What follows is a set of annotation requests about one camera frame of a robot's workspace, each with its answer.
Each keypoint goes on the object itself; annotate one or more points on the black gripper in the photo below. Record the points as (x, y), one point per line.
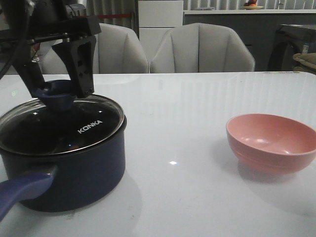
(34, 21)

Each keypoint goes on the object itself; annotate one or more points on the glass lid with blue knob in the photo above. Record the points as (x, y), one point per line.
(58, 119)

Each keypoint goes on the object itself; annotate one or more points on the dark glossy appliance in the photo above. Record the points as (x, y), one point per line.
(290, 40)

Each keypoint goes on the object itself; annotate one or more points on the orange ham slice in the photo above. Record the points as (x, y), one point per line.
(74, 147)

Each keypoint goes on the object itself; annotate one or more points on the white cabinet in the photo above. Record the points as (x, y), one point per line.
(155, 18)

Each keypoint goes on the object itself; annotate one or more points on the dark blue saucepan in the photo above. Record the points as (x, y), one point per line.
(64, 182)

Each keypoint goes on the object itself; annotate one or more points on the grey chair right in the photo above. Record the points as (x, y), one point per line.
(201, 48)

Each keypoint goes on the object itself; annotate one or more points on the fruit plate on counter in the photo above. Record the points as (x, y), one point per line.
(252, 5)

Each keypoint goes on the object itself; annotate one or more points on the grey chair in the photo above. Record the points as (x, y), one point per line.
(118, 51)
(201, 48)

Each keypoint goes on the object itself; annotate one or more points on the grey counter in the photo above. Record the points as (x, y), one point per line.
(256, 28)

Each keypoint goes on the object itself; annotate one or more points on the grey chair left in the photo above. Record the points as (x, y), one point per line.
(118, 51)

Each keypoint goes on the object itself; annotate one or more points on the beige cushion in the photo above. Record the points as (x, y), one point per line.
(306, 62)

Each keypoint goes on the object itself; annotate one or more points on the pink bowl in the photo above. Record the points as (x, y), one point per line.
(271, 144)

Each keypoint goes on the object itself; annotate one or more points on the red barrier belt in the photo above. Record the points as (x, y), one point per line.
(114, 16)

